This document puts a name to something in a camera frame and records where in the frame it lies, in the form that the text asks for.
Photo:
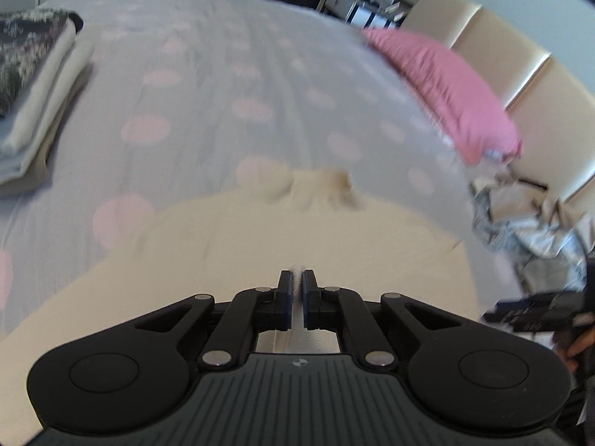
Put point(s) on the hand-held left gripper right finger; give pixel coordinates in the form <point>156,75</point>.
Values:
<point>307,304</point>

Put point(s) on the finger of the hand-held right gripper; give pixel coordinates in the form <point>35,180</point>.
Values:
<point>516,313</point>

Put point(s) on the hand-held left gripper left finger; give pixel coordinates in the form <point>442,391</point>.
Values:
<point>287,304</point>

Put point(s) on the cream knit sweater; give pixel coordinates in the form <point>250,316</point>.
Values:
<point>186,251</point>

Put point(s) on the pile of unfolded clothes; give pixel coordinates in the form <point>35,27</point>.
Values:
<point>534,237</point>

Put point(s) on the person's right hand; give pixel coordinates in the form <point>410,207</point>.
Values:
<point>576,348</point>

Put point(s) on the pink pillow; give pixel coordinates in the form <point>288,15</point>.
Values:
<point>446,88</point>

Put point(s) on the cream padded headboard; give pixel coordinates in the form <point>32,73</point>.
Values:
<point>511,55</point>

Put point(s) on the bedside shelf with items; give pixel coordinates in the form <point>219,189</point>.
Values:
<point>367,9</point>

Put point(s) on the grey folded garment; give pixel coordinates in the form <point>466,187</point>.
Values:
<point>18,162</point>

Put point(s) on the cream folded garment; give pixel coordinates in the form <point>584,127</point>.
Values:
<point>46,88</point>

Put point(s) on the dark patterned folded garment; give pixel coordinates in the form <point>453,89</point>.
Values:
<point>23,51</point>

